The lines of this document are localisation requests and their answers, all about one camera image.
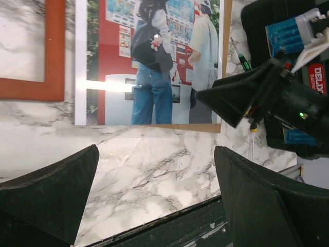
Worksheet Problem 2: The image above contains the brown frame backing board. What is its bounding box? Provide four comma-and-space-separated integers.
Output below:
151, 0, 233, 134

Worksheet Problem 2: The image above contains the red wooden photo frame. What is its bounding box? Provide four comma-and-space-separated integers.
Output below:
1, 1, 66, 101

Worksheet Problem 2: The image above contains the black plastic toolbox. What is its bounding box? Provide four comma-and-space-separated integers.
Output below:
240, 0, 329, 157

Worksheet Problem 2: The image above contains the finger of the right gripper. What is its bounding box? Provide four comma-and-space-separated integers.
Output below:
196, 58, 277, 128

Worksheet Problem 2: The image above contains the printed photo of couple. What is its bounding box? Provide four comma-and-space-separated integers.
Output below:
75, 1, 224, 126

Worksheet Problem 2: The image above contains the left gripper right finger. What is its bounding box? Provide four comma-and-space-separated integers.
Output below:
214, 146, 328, 246

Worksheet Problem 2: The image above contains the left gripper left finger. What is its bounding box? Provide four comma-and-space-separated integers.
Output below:
1, 145, 99, 246

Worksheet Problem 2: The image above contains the green black precision screwdriver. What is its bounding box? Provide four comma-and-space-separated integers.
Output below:
230, 37, 252, 72

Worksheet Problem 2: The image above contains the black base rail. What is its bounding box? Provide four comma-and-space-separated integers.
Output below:
90, 196, 233, 247

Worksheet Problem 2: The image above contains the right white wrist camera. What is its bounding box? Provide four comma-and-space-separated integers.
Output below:
291, 8, 328, 74

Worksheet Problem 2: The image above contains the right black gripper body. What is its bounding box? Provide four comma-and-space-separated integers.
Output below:
248, 50, 328, 144

